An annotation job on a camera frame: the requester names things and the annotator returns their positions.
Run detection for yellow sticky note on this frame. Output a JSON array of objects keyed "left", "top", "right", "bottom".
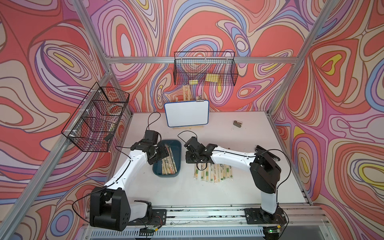
[{"left": 205, "top": 74, "right": 220, "bottom": 83}]

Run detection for aluminium frame post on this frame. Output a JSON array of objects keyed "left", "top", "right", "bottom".
[{"left": 268, "top": 0, "right": 334, "bottom": 116}]

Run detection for teal plastic storage box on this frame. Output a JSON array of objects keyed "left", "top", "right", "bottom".
[{"left": 153, "top": 140, "right": 182, "bottom": 178}]

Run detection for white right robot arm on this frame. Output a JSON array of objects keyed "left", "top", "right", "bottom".
[{"left": 184, "top": 137, "right": 281, "bottom": 224}]

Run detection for black wire basket left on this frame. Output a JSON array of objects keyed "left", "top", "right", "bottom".
[{"left": 61, "top": 83, "right": 130, "bottom": 152}]

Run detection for wooden whiteboard easel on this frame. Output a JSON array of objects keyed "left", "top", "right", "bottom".
[{"left": 174, "top": 86, "right": 209, "bottom": 128}]

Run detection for black wire basket back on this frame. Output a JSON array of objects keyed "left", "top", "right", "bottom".
[{"left": 174, "top": 50, "right": 239, "bottom": 86}]

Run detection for wrapped chopsticks in box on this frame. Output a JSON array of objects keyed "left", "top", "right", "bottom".
[{"left": 162, "top": 145, "right": 178, "bottom": 175}]

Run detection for green circuit board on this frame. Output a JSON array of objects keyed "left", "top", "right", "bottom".
[{"left": 139, "top": 228, "right": 158, "bottom": 237}]

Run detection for olive and white stapler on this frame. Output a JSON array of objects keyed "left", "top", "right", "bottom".
[{"left": 233, "top": 121, "right": 243, "bottom": 128}]

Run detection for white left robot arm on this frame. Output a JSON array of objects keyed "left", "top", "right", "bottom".
[{"left": 89, "top": 130, "right": 169, "bottom": 231}]

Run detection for blue framed whiteboard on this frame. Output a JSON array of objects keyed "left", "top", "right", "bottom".
[{"left": 164, "top": 100, "right": 210, "bottom": 128}]

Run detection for black wire basket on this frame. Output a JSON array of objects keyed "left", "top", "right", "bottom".
[
  {"left": 174, "top": 50, "right": 239, "bottom": 86},
  {"left": 61, "top": 83, "right": 130, "bottom": 152}
]

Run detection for chopsticks pair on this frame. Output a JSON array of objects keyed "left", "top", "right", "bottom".
[
  {"left": 204, "top": 165, "right": 210, "bottom": 182},
  {"left": 199, "top": 163, "right": 205, "bottom": 181},
  {"left": 194, "top": 164, "right": 199, "bottom": 180}
]

